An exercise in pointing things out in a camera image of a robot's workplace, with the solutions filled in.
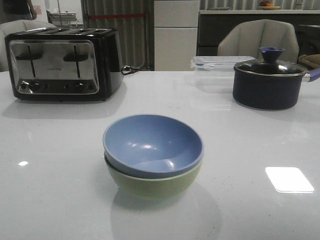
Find black toaster power cord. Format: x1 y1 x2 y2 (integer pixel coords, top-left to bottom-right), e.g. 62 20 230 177
120 64 145 76

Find dark blue saucepan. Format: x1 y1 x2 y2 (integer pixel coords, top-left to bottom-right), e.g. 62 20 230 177
232 68 320 110

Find beige upholstered chair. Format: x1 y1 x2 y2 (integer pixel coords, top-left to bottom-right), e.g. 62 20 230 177
217 19 300 63

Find dark kitchen counter cabinet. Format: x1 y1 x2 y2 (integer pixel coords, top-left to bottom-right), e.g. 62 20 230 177
197 10 320 62

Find black and chrome toaster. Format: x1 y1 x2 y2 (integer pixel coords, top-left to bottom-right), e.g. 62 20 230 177
5 27 124 101

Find white refrigerator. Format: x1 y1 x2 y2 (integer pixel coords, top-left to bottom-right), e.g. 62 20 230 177
153 0 200 71

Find fruit bowl on counter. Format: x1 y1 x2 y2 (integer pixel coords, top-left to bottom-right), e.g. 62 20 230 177
258 0 281 10

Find blue bowl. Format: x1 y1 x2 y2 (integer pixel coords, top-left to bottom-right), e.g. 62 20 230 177
102 114 204 179

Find clear plastic food container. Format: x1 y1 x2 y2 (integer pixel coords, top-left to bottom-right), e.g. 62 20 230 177
190 56 254 95

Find glass pot lid blue knob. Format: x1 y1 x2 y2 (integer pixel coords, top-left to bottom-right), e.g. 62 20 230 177
233 46 307 76

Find green bowl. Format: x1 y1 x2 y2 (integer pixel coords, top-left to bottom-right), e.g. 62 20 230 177
104 153 203 200

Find person in background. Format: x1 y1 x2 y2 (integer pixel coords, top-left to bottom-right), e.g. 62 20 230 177
2 0 37 22

